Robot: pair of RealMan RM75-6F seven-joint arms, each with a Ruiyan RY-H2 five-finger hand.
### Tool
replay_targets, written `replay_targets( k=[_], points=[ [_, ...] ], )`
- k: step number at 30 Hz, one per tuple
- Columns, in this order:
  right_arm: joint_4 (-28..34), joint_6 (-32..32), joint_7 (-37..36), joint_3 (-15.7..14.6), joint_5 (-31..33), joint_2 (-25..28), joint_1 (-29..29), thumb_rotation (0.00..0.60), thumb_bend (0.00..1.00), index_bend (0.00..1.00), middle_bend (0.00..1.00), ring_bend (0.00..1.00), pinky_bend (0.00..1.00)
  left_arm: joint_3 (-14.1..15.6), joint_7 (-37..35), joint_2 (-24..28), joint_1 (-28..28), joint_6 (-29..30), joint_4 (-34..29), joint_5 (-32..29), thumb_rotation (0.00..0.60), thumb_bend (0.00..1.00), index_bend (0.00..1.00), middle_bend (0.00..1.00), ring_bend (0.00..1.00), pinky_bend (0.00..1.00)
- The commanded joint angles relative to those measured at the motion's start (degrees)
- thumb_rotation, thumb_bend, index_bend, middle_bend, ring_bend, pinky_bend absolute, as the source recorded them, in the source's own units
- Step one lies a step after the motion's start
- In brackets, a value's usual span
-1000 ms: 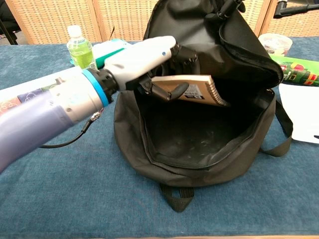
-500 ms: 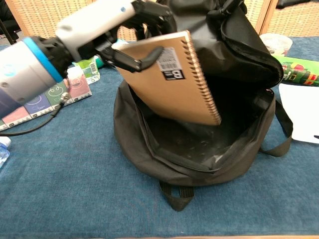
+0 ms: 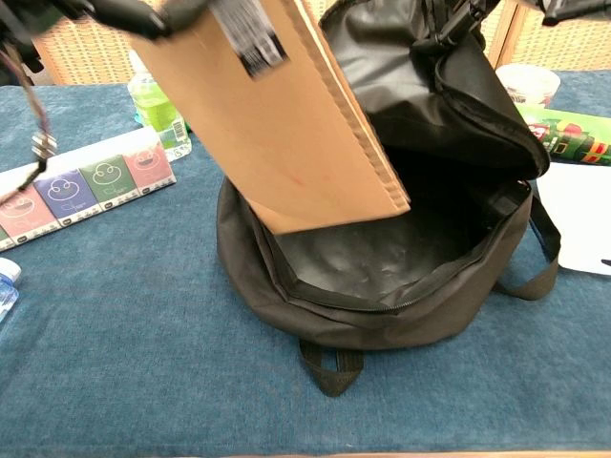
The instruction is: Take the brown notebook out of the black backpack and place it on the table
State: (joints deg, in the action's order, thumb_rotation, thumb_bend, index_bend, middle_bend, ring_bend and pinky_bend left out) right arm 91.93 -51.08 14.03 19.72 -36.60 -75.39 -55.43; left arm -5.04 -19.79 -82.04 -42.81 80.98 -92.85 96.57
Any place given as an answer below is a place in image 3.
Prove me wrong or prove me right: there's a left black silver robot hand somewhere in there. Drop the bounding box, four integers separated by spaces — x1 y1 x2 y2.
56 0 211 42

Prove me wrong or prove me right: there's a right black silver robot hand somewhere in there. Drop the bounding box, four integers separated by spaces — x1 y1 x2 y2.
412 0 502 49

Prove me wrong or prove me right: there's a brown spiral notebook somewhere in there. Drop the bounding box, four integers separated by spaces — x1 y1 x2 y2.
127 0 412 236

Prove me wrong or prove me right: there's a black fabric backpack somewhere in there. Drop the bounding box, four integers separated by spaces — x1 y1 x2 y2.
215 0 562 398

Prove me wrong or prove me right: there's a rattan folding screen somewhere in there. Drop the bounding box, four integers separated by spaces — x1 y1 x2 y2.
28 0 611 86

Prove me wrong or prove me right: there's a small green-label drink bottle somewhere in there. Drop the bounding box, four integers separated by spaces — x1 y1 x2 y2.
126 50 193 158

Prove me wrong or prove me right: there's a white cup container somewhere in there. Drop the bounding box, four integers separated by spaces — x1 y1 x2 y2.
495 64 562 109

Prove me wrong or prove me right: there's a black equipment stand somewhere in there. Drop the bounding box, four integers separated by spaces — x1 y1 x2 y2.
0 9 44 87

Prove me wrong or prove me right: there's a green Pringles can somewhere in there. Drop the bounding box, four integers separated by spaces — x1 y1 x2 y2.
515 104 611 167

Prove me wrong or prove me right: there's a white printed card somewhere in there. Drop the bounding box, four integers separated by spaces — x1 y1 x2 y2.
535 161 611 276

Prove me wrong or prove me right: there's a clear water bottle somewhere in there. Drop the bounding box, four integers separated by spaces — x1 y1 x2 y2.
0 257 23 325

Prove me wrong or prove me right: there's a blue table cloth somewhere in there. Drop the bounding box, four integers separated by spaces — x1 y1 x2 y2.
0 70 611 454

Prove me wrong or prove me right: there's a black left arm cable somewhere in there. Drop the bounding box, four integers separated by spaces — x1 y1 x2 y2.
0 42 59 204

